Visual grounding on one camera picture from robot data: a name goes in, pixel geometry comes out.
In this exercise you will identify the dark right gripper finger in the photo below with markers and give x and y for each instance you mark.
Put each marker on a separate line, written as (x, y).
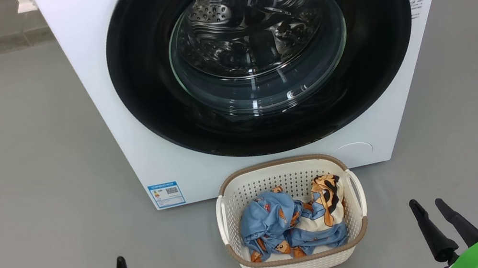
(436, 237)
(462, 227)

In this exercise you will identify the blue bear-print garment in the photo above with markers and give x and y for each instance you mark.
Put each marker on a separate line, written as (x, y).
(262, 217)

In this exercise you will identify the round black glass washer door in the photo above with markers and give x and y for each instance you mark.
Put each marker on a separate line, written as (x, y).
(143, 87)

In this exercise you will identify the cream perforated laundry basket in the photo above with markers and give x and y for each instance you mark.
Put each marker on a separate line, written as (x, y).
(299, 264)

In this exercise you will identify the white front-load washing machine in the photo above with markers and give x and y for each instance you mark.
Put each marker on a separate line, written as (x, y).
(84, 82)

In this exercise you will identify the blue energy label sticker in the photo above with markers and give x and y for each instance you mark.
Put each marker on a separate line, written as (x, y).
(166, 194)

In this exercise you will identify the round drain filter cover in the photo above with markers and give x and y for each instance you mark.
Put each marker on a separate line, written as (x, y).
(354, 154)

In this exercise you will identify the small printed text label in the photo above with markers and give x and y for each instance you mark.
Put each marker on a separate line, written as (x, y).
(415, 6)

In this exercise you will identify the steel perforated washer drum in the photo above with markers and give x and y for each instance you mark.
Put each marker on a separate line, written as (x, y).
(221, 25)

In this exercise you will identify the white post base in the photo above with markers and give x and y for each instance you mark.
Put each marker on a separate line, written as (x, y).
(26, 3)

